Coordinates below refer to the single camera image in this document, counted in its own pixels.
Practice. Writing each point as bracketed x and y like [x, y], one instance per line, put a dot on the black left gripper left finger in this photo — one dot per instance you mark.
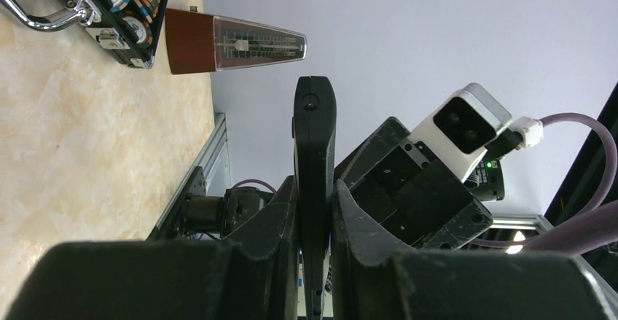
[250, 274]

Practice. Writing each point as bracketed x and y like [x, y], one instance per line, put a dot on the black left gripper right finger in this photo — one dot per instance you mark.
[377, 276]

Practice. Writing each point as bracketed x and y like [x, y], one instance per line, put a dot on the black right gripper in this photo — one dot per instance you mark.
[410, 192]

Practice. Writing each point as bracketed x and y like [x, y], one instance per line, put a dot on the black remote control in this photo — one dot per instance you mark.
[314, 129]

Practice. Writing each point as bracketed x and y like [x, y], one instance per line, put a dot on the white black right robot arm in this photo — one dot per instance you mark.
[487, 182]

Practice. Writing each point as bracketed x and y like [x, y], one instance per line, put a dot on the brown metronome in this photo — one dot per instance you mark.
[203, 43]

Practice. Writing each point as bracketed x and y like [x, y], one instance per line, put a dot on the black poker chip case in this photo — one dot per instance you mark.
[106, 28]

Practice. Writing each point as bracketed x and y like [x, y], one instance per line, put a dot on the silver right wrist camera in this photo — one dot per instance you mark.
[458, 131]

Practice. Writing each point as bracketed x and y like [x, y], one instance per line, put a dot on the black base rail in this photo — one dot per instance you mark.
[207, 205]

